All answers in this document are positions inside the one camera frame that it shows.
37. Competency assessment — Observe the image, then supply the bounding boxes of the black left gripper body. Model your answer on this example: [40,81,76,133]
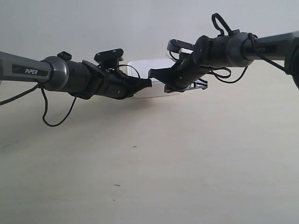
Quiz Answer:
[94,70,138,99]

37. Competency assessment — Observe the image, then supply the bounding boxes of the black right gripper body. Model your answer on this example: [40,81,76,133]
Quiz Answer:
[170,56,210,88]

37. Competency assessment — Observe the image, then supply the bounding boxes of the white lidded plastic container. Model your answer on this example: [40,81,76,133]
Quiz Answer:
[127,57,180,99]

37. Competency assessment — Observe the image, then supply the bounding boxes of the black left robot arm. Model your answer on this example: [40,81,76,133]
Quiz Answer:
[0,49,152,100]

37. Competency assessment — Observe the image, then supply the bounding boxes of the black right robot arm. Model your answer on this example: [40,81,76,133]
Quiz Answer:
[148,30,299,92]

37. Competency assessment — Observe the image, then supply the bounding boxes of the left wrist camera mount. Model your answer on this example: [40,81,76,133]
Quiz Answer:
[94,48,124,70]

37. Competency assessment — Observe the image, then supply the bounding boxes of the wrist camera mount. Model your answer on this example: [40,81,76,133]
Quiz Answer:
[167,39,194,61]
[94,48,124,70]

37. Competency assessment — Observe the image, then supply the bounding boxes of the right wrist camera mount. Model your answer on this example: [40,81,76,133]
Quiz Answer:
[167,39,194,61]

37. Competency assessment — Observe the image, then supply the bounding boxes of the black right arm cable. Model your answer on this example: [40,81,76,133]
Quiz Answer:
[169,13,290,84]

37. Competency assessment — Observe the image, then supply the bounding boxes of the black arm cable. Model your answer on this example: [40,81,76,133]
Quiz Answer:
[169,13,290,84]
[0,65,142,128]

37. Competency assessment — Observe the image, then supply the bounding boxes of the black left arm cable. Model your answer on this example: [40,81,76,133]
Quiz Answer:
[0,65,142,128]

